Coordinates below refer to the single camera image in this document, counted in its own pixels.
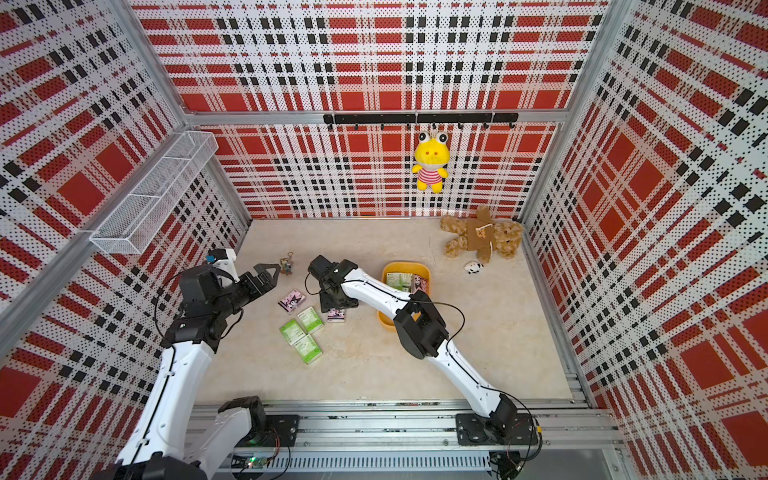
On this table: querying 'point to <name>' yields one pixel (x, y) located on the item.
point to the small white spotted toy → (473, 267)
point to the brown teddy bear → (482, 235)
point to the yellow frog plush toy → (432, 157)
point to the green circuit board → (250, 462)
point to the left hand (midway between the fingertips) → (274, 273)
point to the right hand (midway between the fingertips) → (340, 303)
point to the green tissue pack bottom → (308, 349)
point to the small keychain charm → (286, 264)
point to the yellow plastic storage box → (406, 267)
